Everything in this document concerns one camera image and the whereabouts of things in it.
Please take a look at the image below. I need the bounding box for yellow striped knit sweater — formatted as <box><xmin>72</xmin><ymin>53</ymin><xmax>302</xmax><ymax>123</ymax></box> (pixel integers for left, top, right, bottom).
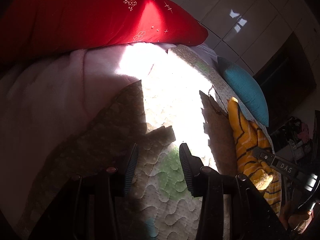
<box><xmin>227</xmin><ymin>96</ymin><xmax>282</xmax><ymax>217</ymax></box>

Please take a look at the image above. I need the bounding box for person's right hand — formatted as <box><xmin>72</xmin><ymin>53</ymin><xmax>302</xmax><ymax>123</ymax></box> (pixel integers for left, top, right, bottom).
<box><xmin>279</xmin><ymin>202</ymin><xmax>313</xmax><ymax>234</ymax></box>

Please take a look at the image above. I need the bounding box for turquoise knit pillow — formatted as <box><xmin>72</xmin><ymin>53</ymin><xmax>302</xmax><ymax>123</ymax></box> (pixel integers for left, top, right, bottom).
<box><xmin>217</xmin><ymin>56</ymin><xmax>269</xmax><ymax>127</ymax></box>

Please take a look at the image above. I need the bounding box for patchwork heart quilt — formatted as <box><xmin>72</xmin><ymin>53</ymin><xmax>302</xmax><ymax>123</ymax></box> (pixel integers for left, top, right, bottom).
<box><xmin>15</xmin><ymin>44</ymin><xmax>283</xmax><ymax>240</ymax></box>

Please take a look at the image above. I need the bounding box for white wardrobe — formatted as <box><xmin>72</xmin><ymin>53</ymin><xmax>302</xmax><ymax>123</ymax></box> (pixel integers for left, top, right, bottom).
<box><xmin>172</xmin><ymin>0</ymin><xmax>319</xmax><ymax>74</ymax></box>

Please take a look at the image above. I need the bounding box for long red embroidered pillow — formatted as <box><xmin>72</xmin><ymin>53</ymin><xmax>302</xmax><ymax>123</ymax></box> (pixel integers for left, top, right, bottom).
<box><xmin>1</xmin><ymin>0</ymin><xmax>208</xmax><ymax>61</ymax></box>

